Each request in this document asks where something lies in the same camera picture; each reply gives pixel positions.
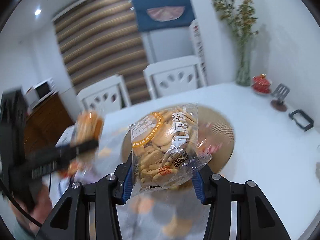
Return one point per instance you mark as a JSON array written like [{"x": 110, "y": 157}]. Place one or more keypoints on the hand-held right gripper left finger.
[{"x": 128, "y": 177}]

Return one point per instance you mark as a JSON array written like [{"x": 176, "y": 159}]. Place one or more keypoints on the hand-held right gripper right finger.
[{"x": 198, "y": 185}]

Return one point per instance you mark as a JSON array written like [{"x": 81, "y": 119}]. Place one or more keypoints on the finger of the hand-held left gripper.
[{"x": 77, "y": 148}]

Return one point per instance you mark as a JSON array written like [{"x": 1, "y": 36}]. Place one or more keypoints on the orange rice cracker bag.
[{"x": 87, "y": 127}]

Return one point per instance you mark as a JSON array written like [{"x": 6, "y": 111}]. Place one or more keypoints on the clear bag of round biscuits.
[{"x": 160, "y": 145}]

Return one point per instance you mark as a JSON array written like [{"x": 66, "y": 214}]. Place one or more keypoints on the brown ribbed bowl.
[{"x": 220, "y": 135}]

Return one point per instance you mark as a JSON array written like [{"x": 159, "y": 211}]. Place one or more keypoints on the person's left hand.
[{"x": 43, "y": 200}]

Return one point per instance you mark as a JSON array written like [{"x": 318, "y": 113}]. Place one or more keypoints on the brown wooden cabinet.
[{"x": 47, "y": 122}]

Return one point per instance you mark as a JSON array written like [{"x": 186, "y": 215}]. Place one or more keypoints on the white microwave oven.
[{"x": 41, "y": 91}]

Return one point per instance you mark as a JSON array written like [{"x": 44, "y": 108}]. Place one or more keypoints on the white dining chair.
[
  {"x": 172, "y": 77},
  {"x": 105, "y": 97}
]

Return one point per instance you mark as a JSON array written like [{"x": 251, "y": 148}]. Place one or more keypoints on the striped window blind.
[{"x": 100, "y": 42}]

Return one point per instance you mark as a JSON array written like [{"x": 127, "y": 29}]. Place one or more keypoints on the red ornament on dish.
[{"x": 261, "y": 85}]

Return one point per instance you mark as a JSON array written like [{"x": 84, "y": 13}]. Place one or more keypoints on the black folding stand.
[{"x": 295, "y": 116}]

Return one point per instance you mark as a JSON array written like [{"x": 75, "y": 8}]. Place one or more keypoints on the clear glass vase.
[{"x": 243, "y": 72}]

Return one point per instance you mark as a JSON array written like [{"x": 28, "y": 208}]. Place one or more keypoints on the metal phone stand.
[{"x": 280, "y": 92}]

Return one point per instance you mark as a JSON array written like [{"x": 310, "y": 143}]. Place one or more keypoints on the round ceiling light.
[{"x": 38, "y": 11}]

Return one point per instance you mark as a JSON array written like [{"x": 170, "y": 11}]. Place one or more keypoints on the white refrigerator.
[{"x": 167, "y": 45}]

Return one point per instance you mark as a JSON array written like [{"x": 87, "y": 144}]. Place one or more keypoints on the white rack with red print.
[{"x": 197, "y": 45}]

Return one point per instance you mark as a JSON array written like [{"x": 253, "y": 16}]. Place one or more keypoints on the blue refrigerator cover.
[{"x": 142, "y": 20}]

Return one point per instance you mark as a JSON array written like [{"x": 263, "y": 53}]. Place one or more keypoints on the dried flower bunch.
[{"x": 237, "y": 17}]

